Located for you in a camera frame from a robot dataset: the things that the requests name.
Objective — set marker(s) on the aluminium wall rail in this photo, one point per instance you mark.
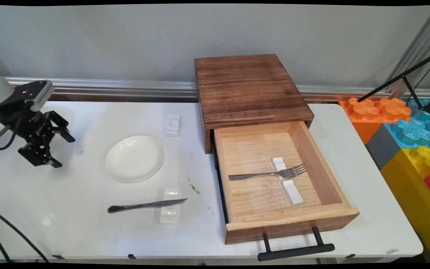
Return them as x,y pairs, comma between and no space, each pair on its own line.
125,87

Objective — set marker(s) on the orange foam block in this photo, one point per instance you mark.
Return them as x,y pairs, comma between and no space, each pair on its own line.
368,112

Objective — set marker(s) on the grey foam block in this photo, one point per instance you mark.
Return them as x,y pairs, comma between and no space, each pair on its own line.
383,147

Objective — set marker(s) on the blue foam block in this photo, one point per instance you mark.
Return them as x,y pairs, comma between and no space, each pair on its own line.
413,130

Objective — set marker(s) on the black table edge clip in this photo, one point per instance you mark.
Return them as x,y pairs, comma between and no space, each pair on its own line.
350,256
131,256

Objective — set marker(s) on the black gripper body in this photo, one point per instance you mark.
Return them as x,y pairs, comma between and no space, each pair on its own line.
32,125

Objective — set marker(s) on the large white cutlery rest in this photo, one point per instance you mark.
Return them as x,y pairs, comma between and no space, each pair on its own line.
170,215

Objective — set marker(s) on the white round plate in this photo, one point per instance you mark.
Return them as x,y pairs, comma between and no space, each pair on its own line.
134,158

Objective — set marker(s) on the yellow foam block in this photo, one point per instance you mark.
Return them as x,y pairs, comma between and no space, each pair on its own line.
413,186

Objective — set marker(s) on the long white cutlery rest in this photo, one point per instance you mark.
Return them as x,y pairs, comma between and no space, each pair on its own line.
294,191

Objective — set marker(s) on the black tripod stand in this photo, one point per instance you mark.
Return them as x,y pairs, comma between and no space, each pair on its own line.
405,76

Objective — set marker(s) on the silver table knife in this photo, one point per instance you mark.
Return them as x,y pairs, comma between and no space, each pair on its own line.
144,204

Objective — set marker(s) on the dark brown wooden cabinet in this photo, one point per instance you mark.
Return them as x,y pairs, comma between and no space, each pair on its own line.
248,87

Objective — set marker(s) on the light wooden drawer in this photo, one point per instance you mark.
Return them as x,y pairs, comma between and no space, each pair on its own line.
259,198

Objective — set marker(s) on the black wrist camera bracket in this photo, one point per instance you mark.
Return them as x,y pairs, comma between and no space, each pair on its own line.
28,93

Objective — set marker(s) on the silver fork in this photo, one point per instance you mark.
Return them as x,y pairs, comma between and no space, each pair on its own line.
263,174

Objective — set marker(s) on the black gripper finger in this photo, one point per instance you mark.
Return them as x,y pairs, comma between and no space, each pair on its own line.
39,157
60,129

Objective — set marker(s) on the small white cutlery rest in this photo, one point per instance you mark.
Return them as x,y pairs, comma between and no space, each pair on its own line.
173,125

